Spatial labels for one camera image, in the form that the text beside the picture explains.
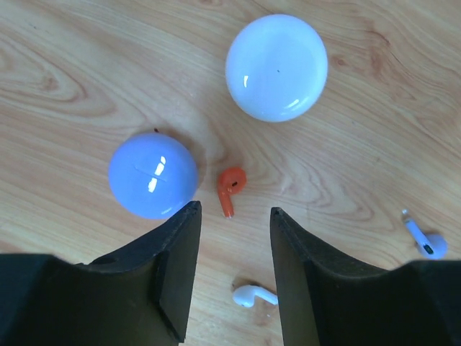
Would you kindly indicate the white earbud by gripper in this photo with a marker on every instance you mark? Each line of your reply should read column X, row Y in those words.
column 246, row 295

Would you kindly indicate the white round case far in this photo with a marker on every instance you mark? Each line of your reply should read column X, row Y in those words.
column 276, row 68

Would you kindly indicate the white earbud near left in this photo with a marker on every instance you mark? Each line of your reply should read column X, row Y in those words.
column 430, row 246

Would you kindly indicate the orange earbud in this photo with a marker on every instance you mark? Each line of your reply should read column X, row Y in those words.
column 230, row 182

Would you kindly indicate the purple round case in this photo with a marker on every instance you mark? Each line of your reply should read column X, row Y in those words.
column 152, row 175

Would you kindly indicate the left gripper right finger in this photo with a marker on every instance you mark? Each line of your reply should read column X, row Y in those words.
column 327, row 297

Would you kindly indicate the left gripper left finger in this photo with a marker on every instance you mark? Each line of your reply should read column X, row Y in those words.
column 139, row 294

